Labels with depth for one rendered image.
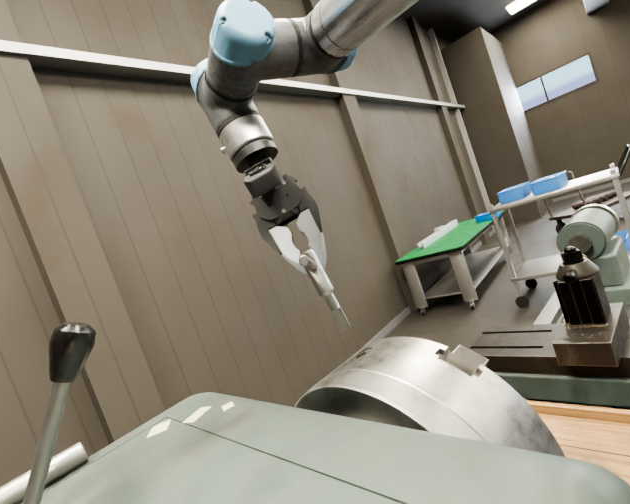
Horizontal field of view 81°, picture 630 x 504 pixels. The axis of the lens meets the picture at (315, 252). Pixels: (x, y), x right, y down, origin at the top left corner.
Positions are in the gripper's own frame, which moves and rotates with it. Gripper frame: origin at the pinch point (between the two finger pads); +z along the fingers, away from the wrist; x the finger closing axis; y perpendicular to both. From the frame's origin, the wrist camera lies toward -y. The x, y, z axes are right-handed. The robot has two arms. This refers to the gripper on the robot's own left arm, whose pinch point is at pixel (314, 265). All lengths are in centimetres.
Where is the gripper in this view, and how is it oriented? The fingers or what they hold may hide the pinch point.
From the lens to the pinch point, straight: 53.4
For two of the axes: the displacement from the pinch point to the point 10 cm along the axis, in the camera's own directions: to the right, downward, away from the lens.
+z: 4.7, 8.7, -1.1
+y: 0.7, 0.8, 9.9
